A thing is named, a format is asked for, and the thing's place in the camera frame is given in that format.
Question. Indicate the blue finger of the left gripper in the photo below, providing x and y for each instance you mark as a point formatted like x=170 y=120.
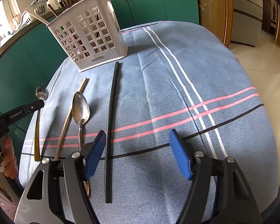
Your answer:
x=32 y=107

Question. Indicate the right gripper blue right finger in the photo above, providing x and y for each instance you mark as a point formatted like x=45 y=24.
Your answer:
x=180 y=154

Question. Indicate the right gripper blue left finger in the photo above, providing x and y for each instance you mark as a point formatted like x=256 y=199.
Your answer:
x=94 y=154

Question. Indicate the gold handled steel spoon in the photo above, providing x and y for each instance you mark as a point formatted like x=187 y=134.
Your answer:
x=41 y=94

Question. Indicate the beige chopstick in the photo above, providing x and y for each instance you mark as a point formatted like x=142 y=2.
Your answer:
x=67 y=121

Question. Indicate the all steel spoon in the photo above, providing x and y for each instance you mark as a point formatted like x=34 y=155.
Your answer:
x=81 y=114

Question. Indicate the black ribbed chopstick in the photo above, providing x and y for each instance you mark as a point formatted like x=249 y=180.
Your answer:
x=108 y=149

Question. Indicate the red and white chopstick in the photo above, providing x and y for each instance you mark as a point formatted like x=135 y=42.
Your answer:
x=32 y=13

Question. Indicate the person's left hand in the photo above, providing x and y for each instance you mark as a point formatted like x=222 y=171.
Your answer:
x=9 y=161

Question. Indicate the teal lower cabinets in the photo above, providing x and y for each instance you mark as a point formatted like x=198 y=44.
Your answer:
x=33 y=59

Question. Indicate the blue striped tablecloth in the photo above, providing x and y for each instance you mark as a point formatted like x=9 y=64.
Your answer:
x=178 y=75

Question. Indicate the white plastic utensil caddy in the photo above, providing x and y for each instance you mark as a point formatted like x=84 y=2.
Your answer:
x=89 y=34

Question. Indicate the white dish rack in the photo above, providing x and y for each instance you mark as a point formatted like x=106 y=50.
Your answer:
x=38 y=7

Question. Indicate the wooden glass sliding door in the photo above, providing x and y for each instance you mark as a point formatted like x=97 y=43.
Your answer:
x=217 y=17

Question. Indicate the silver refrigerator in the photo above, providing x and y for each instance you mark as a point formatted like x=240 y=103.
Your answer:
x=247 y=21

